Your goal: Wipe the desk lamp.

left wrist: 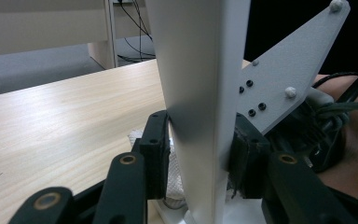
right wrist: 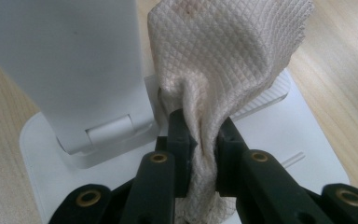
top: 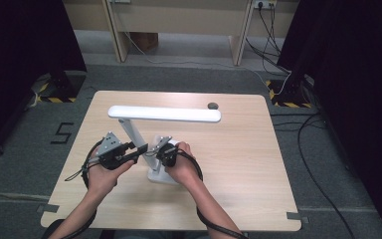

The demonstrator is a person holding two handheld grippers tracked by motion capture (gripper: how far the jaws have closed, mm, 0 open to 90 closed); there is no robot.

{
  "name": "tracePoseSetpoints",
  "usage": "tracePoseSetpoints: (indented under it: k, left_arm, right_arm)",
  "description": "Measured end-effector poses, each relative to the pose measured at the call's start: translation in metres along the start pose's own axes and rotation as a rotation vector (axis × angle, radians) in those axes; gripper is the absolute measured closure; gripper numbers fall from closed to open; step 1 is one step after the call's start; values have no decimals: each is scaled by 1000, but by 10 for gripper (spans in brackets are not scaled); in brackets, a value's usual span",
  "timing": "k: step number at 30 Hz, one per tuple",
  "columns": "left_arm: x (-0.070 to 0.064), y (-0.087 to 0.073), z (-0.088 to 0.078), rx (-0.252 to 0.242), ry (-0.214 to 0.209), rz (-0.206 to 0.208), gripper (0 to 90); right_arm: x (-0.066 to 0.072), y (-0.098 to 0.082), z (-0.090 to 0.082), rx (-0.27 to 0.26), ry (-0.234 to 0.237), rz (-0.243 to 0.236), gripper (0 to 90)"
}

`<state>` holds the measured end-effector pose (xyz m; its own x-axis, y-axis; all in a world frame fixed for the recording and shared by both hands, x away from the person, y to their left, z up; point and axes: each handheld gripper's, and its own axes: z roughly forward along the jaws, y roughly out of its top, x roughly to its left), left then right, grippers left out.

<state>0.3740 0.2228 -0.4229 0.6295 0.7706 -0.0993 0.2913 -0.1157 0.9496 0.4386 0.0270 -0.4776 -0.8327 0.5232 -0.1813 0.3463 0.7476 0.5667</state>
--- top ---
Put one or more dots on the beige wooden desk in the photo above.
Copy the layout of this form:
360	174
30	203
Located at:
179	16

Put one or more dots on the white desk lamp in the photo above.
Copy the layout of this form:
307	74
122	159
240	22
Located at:
165	114

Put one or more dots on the black curtain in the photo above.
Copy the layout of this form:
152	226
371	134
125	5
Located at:
20	49
361	83

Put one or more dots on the grey tape piece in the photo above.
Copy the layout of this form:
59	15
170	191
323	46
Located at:
296	216
48	208

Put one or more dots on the person's right hand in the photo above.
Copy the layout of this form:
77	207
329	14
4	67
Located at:
185	169

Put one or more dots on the brown cardboard box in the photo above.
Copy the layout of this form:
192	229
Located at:
144	40

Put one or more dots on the person's left hand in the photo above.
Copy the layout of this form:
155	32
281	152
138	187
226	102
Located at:
104	181

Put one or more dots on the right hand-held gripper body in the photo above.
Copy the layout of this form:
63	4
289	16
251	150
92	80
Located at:
167	154

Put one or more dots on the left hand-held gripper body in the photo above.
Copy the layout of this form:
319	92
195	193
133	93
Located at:
109	147

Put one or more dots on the white wall power outlet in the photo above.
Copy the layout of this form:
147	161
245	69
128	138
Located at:
264	3

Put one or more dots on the stand base with hazard tape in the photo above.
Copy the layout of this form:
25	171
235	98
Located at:
73	86
285	98

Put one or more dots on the dark round table cap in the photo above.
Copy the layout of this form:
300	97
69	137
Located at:
213	106

